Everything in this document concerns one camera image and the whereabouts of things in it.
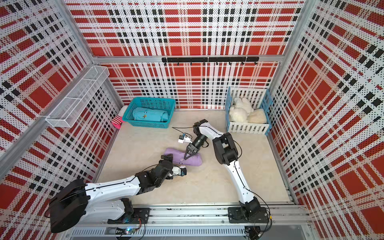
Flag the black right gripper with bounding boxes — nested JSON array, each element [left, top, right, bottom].
[[184, 134, 208, 160]]

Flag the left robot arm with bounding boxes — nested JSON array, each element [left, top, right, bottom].
[[46, 154, 187, 233]]

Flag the purple long pants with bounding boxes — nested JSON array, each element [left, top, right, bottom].
[[164, 148, 203, 167]]

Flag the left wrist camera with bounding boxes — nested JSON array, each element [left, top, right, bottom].
[[172, 165, 187, 177]]

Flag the cream fluffy cushion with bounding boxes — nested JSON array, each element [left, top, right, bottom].
[[247, 109, 267, 124]]

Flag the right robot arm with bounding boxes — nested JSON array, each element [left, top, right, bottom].
[[183, 119, 267, 219]]

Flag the blue white slatted crate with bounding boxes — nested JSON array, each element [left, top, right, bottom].
[[225, 87, 273, 135]]

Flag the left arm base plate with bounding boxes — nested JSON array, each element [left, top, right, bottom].
[[107, 208, 151, 225]]

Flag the white wire wall basket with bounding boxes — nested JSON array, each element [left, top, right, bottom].
[[46, 66, 110, 128]]

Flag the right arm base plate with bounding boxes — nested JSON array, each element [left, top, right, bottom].
[[228, 207, 269, 224]]

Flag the green circuit board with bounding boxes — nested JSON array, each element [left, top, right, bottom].
[[116, 228, 136, 235]]

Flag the teal plastic basket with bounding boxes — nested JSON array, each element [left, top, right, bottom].
[[122, 97, 176, 129]]

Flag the white fluffy plush toy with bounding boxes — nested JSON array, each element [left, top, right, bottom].
[[229, 98, 254, 123]]

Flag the folded teal garment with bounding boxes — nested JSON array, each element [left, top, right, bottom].
[[133, 107, 169, 123]]

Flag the black hook rail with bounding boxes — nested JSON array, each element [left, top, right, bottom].
[[162, 57, 260, 64]]

